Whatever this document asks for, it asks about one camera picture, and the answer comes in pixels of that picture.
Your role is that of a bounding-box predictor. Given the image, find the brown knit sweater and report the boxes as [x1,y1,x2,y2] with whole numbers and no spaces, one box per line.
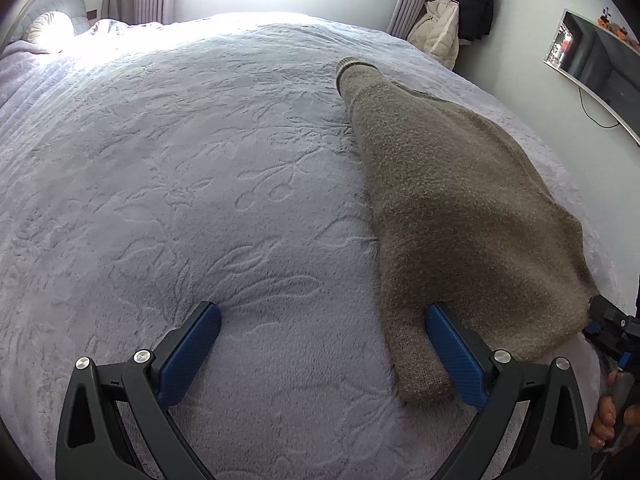
[335,56,601,405]

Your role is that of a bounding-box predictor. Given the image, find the wall mounted television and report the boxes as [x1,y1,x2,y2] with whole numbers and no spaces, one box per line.
[543,8,640,147]

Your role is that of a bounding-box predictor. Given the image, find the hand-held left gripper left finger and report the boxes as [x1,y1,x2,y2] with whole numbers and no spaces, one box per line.
[55,301,222,480]

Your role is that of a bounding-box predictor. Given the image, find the black television cable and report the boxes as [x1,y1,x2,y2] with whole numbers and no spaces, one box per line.
[579,87,622,129]

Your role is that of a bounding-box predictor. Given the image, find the small orange ornaments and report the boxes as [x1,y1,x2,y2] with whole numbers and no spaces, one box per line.
[596,6,640,47]

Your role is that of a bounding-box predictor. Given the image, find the white embossed bedspread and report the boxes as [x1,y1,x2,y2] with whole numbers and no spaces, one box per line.
[0,12,618,480]

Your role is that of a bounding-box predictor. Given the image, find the beige hanging jacket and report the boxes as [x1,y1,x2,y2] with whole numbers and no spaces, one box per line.
[407,0,460,71]

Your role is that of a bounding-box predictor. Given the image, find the black hanging jacket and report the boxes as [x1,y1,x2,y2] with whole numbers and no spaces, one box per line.
[456,0,498,43]

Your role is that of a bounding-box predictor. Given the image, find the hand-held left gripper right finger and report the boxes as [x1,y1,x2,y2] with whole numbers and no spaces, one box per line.
[425,301,593,480]

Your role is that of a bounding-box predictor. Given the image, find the cream pillow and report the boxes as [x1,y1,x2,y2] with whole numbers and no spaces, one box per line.
[25,11,76,52]

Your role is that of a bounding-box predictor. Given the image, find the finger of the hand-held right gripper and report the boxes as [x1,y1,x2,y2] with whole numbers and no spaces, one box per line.
[582,294,626,342]

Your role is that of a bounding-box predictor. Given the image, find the person's right hand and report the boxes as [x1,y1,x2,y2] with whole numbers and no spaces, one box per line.
[589,369,640,455]

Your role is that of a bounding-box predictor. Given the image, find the pale quilted headboard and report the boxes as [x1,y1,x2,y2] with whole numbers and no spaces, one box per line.
[10,0,92,41]

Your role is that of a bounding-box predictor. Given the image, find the lavender fleece blanket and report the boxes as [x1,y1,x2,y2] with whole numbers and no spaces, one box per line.
[0,40,56,106]

